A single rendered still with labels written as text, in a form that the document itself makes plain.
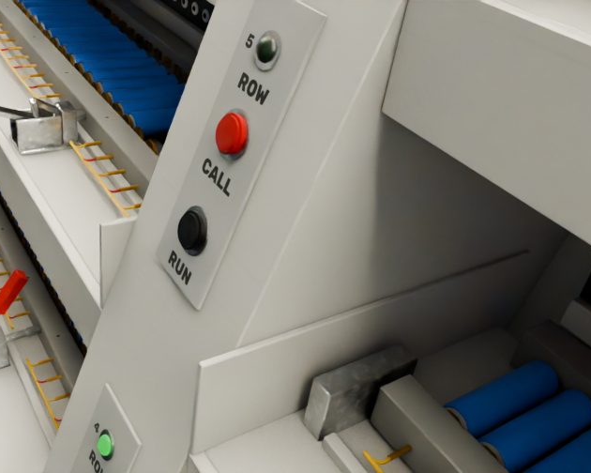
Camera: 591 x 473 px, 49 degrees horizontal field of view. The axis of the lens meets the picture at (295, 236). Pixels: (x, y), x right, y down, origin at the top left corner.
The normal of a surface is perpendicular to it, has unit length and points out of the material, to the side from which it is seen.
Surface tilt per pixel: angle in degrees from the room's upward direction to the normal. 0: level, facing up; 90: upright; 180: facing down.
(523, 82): 108
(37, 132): 90
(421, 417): 18
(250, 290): 90
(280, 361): 90
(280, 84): 90
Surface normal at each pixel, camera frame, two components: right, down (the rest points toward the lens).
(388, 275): 0.56, 0.53
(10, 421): 0.16, -0.82
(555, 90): -0.81, 0.20
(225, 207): -0.73, -0.06
